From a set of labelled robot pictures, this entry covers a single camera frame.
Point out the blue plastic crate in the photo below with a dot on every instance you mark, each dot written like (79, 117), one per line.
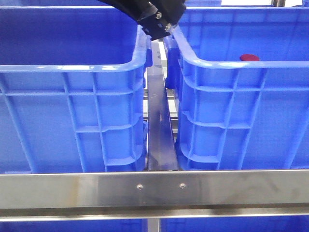
(71, 90)
(237, 115)

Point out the lower left blue crate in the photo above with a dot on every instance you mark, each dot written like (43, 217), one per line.
(118, 225)

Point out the lower right blue crate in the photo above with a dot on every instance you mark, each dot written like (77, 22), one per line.
(237, 224)

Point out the right rail screw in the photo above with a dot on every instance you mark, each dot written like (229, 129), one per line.
(182, 185)

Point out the left rail screw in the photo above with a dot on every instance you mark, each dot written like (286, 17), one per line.
(139, 186)

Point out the right blue plastic crate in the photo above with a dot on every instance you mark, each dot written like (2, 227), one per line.
(237, 115)

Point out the steel front shelf rail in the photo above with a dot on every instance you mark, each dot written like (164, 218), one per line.
(95, 196)

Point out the steel centre divider bar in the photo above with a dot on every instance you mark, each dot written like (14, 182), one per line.
(161, 150)

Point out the rail screw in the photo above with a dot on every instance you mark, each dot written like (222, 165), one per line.
(139, 186)
(182, 185)

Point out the back left blue crate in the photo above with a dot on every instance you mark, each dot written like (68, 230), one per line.
(52, 3)

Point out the left blue plastic crate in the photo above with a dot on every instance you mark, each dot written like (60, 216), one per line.
(71, 90)

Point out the back right blue crate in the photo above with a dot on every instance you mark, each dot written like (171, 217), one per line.
(203, 3)

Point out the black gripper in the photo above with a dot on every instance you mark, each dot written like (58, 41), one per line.
(159, 17)

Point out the steel lower upright post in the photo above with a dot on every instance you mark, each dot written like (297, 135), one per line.
(153, 225)

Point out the red round button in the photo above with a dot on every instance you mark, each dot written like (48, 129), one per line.
(249, 57)

